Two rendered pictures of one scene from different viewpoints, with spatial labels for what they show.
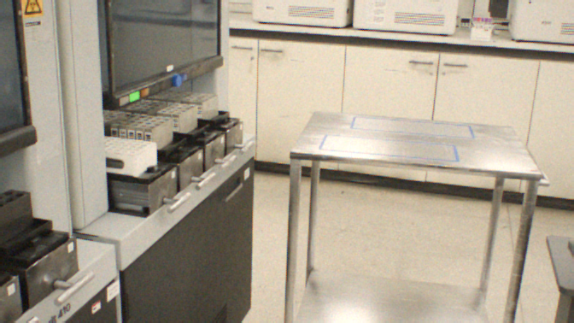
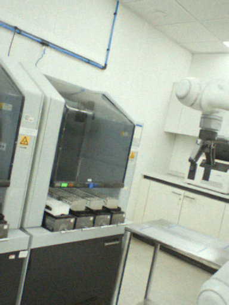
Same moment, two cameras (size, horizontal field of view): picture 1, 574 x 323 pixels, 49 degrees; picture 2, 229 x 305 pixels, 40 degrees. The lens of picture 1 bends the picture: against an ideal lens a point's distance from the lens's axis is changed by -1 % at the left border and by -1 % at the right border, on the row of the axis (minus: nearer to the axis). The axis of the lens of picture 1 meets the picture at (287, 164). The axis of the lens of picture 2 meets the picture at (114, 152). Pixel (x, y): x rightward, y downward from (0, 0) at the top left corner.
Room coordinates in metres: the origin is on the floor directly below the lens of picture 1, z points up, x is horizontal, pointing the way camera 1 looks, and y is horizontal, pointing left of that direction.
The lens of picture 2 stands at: (-0.12, -0.64, 1.30)
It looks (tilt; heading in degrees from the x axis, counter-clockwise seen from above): 3 degrees down; 26
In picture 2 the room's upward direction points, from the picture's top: 11 degrees clockwise
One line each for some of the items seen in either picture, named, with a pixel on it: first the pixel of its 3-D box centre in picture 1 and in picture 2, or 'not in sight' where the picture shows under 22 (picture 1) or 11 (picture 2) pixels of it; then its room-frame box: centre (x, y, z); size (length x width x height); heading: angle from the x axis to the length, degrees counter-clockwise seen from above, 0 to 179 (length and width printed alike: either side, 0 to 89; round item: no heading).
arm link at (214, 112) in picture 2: not in sight; (214, 97); (1.22, -0.38, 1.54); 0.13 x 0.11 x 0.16; 159
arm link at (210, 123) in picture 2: not in sight; (210, 124); (1.23, -0.39, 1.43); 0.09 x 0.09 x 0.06
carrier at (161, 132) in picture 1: (159, 135); (77, 205); (1.48, 0.32, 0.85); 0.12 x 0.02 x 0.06; 165
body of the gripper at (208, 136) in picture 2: not in sight; (206, 140); (1.23, -0.39, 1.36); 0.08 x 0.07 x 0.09; 165
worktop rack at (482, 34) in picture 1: (483, 32); not in sight; (3.44, -1.03, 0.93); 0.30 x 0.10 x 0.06; 159
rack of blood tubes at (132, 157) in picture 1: (89, 154); (46, 204); (1.36, 0.45, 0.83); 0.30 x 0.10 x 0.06; 75
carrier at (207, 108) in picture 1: (207, 108); (111, 204); (1.77, 0.24, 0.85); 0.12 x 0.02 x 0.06; 164
